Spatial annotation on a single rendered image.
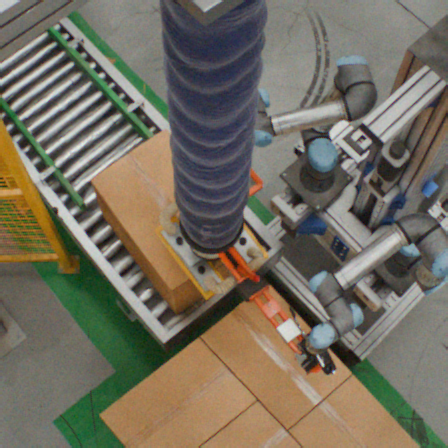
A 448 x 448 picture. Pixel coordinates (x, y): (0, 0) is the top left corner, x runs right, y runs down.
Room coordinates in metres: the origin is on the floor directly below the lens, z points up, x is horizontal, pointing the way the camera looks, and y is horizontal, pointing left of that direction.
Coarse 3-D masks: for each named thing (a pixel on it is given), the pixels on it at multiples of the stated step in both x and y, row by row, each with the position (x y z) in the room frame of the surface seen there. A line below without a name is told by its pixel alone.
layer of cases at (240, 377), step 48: (240, 336) 0.76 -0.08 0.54; (144, 384) 0.51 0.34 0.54; (192, 384) 0.52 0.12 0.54; (240, 384) 0.53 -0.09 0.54; (288, 384) 0.53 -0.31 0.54; (336, 384) 0.53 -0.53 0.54; (144, 432) 0.28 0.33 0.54; (192, 432) 0.29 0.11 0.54; (240, 432) 0.30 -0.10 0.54; (288, 432) 0.30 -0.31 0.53; (336, 432) 0.30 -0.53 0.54; (384, 432) 0.30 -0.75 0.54
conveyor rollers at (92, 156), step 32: (0, 64) 2.17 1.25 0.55; (32, 64) 2.18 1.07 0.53; (32, 96) 1.98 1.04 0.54; (96, 96) 1.96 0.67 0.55; (32, 128) 1.78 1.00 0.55; (96, 128) 1.77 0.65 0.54; (128, 128) 1.77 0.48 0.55; (32, 160) 1.59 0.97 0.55; (64, 160) 1.59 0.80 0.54; (128, 256) 1.11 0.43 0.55
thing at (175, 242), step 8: (176, 224) 1.06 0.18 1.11; (160, 232) 1.03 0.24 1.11; (176, 232) 1.03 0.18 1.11; (168, 240) 1.00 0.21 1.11; (176, 240) 0.99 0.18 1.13; (184, 240) 1.00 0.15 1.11; (168, 248) 0.97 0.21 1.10; (176, 248) 0.97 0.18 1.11; (176, 256) 0.94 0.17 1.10; (184, 264) 0.91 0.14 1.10; (200, 264) 0.91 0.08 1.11; (208, 264) 0.91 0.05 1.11; (192, 272) 0.87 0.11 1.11; (200, 272) 0.87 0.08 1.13; (208, 272) 0.88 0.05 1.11; (216, 272) 0.88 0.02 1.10; (192, 280) 0.85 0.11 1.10; (200, 280) 0.84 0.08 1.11; (216, 280) 0.85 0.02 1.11; (200, 288) 0.81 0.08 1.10; (208, 288) 0.81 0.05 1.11; (208, 296) 0.78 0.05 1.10
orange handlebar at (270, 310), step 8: (256, 176) 1.22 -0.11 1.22; (232, 248) 0.93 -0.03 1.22; (224, 256) 0.90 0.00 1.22; (240, 256) 0.91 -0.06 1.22; (232, 264) 0.87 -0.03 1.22; (240, 264) 0.88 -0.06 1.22; (232, 272) 0.84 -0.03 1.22; (256, 296) 0.76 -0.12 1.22; (256, 304) 0.73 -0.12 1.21; (272, 304) 0.73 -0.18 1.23; (264, 312) 0.70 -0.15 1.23; (272, 312) 0.70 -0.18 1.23; (280, 312) 0.70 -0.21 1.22; (272, 320) 0.67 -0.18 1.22; (288, 344) 0.58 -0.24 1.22; (296, 352) 0.55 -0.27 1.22; (320, 368) 0.48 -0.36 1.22
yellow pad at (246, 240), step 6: (246, 228) 1.06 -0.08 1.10; (246, 234) 1.03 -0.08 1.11; (240, 240) 1.00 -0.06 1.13; (246, 240) 1.00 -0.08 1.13; (252, 240) 1.01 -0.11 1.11; (234, 246) 0.98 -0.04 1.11; (240, 246) 0.98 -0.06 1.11; (246, 246) 0.98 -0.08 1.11; (252, 246) 0.98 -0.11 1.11; (258, 246) 0.99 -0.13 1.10; (240, 252) 0.96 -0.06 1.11; (264, 252) 0.96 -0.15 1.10; (246, 258) 0.94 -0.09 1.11; (264, 258) 0.94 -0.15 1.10
